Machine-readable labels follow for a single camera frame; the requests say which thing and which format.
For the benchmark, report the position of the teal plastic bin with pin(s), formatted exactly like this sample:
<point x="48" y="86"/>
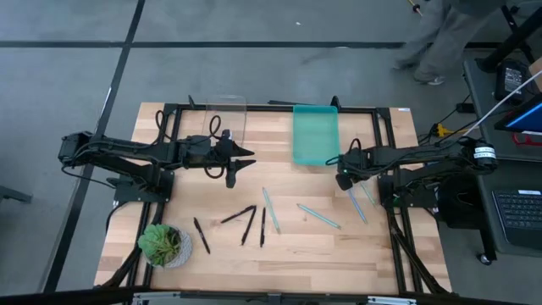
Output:
<point x="315" y="135"/>

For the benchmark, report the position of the clear plastic bin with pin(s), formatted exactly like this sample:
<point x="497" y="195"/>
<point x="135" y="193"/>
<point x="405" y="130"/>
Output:
<point x="237" y="123"/>

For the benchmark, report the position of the black table frame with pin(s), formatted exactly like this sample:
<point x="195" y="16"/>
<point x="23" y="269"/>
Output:
<point x="186" y="108"/>

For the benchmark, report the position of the black laptop keyboard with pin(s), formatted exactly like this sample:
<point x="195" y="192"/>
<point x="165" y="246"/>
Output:
<point x="521" y="216"/>

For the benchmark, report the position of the black control box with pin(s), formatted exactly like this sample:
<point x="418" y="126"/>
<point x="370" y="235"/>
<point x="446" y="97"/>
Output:
<point x="459" y="207"/>

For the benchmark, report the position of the blue pencil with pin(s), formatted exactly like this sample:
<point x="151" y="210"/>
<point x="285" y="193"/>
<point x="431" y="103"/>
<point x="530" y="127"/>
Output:
<point x="357" y="206"/>

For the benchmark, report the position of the cardboard box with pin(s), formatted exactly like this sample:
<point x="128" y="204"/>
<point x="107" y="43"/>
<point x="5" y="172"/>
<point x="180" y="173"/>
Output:
<point x="538" y="72"/>

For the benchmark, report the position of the blue screen tablet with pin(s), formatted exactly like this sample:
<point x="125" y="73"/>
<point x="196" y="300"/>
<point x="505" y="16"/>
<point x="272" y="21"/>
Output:
<point x="527" y="116"/>

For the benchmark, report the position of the white table label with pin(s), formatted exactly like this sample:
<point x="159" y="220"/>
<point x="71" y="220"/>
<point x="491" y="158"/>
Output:
<point x="404" y="109"/>

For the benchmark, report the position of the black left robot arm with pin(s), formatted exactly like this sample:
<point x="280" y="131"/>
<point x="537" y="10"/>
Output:
<point x="127" y="148"/>

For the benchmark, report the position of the black power adapter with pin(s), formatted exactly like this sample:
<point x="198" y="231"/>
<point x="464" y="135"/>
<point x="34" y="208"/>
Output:
<point x="512" y="80"/>

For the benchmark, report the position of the black caster wheel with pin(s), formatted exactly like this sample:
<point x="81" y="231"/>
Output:
<point x="485" y="259"/>

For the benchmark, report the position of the dark grey side desk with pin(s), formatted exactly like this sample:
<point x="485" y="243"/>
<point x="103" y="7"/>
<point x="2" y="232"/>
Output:
<point x="482" y="93"/>

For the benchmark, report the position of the person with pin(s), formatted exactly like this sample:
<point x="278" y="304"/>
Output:
<point x="449" y="38"/>

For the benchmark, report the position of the silver aluminium rail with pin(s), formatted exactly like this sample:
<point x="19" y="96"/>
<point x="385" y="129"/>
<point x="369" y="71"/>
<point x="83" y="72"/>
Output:
<point x="169" y="295"/>

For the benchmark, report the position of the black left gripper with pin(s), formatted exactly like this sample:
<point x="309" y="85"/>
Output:
<point x="224" y="152"/>

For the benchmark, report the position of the grey furniture foot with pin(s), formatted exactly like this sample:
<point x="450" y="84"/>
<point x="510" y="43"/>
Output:
<point x="12" y="194"/>

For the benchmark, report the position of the black power strip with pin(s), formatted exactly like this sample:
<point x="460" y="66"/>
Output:
<point x="466" y="108"/>

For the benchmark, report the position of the black desk leg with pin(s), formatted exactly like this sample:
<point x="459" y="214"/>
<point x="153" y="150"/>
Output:
<point x="514" y="39"/>

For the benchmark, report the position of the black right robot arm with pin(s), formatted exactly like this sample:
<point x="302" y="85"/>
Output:
<point x="423" y="156"/>

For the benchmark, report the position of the green succulent in pot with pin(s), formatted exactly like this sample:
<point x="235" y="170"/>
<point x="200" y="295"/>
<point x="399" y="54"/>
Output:
<point x="161" y="243"/>

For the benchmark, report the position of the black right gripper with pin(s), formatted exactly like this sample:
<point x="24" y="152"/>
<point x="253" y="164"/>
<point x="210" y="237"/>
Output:
<point x="351" y="165"/>

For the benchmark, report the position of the teal pencil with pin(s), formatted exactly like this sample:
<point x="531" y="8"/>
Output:
<point x="368" y="194"/>
<point x="271" y="210"/>
<point x="319" y="216"/>

